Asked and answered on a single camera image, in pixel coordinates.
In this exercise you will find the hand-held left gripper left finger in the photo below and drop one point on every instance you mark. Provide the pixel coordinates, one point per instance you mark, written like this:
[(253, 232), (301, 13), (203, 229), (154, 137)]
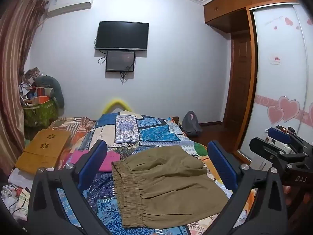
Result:
[(94, 162)]

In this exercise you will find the white sliding wardrobe door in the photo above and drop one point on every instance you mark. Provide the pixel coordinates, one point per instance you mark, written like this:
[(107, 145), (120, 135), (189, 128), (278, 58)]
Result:
[(276, 88)]

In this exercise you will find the wooden overhead cabinet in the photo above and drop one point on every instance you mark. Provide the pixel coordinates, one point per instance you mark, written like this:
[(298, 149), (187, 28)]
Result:
[(227, 7)]

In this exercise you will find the small black wall monitor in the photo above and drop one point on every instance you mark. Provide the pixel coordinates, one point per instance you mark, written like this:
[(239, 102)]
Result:
[(119, 61)]

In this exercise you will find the white air conditioner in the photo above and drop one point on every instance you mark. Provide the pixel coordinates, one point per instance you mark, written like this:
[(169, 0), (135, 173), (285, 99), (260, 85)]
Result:
[(71, 3)]

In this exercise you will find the khaki pants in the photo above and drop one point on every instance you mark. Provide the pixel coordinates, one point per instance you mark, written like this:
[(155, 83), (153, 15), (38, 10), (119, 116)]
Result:
[(166, 178)]

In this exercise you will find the wooden lap desk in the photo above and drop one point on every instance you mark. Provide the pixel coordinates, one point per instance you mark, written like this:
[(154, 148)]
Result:
[(41, 149)]

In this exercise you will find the green storage bag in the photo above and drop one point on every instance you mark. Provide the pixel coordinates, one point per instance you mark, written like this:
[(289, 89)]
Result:
[(40, 112)]

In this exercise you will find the grey backpack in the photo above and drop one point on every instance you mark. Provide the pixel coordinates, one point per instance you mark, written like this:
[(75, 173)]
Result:
[(190, 124)]

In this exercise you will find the striped brown curtain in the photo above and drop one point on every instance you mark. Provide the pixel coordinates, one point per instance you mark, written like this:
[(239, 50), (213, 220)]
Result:
[(12, 53)]

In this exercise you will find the pile of clutter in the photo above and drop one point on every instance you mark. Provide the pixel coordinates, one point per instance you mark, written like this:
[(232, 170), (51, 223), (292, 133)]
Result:
[(30, 83)]

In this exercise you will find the grey curved pillow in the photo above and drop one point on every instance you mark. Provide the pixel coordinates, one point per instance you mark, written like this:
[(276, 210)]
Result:
[(57, 90)]

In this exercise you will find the orange striped blanket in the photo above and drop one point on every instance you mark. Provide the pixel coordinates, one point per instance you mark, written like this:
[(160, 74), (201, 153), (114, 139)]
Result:
[(71, 127)]

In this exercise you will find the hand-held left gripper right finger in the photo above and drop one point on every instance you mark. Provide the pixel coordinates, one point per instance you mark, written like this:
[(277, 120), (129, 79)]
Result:
[(221, 164)]

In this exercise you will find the yellow foam tube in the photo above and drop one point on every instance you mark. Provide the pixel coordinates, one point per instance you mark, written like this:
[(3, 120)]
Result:
[(117, 102)]

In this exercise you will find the brown wooden door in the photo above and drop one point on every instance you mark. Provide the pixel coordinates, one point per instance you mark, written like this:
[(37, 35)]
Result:
[(240, 78)]

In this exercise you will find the white red door sticker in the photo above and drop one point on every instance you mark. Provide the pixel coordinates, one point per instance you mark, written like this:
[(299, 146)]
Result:
[(276, 60)]

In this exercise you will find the pink cloth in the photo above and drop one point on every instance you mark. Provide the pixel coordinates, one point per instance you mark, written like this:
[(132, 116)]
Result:
[(110, 161)]

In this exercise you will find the black wall television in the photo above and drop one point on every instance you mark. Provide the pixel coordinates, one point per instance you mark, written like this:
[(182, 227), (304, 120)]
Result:
[(121, 35)]

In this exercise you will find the blue patchwork blanket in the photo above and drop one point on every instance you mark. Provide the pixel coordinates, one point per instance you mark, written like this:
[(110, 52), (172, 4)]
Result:
[(156, 132)]

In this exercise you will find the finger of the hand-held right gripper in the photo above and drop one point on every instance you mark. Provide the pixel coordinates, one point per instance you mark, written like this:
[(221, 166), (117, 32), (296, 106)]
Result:
[(278, 134), (262, 146)]

